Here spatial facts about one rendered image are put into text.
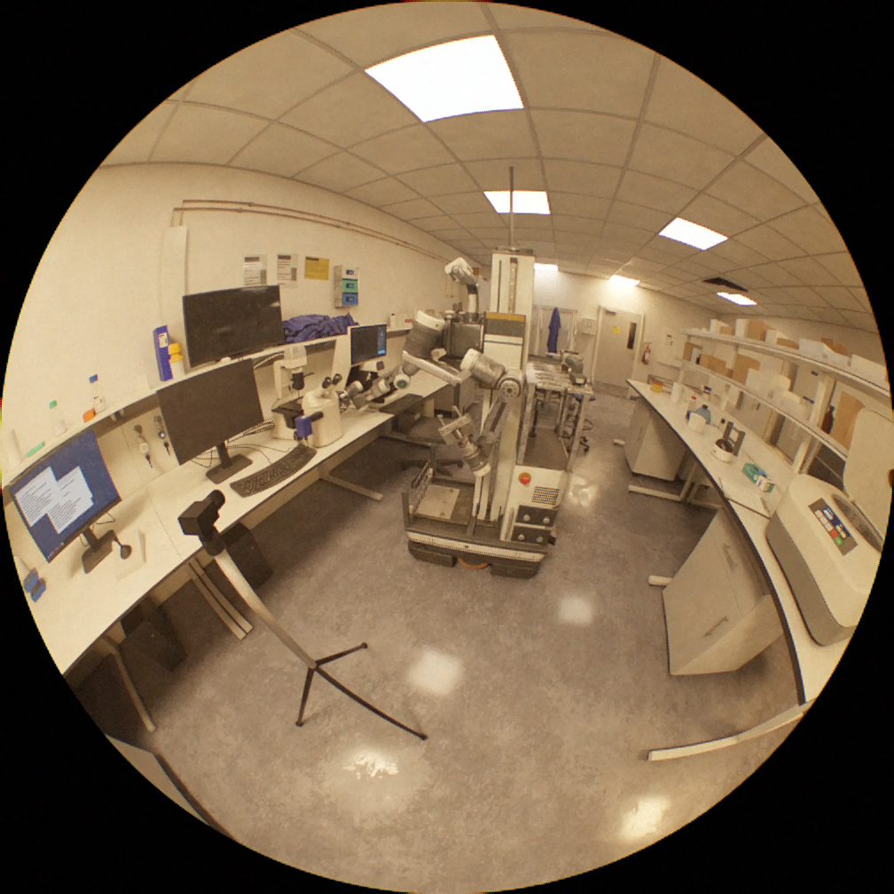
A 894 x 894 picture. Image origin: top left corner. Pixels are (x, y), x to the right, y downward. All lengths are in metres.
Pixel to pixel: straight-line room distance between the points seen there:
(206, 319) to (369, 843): 2.59
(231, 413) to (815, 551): 2.36
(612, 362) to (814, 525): 6.17
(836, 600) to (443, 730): 1.49
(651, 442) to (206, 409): 3.52
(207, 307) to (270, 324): 0.48
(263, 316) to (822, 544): 2.82
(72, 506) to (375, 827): 1.71
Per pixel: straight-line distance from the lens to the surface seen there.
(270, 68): 1.70
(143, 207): 2.20
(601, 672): 1.67
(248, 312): 1.95
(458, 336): 1.22
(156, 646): 1.86
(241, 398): 1.51
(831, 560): 1.14
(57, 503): 1.53
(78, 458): 1.49
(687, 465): 3.57
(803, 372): 4.49
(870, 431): 1.63
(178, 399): 1.40
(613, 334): 6.83
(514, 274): 1.22
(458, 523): 1.59
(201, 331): 1.81
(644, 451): 3.18
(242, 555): 1.75
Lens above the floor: 1.41
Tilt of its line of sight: 27 degrees down
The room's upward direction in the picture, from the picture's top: 2 degrees clockwise
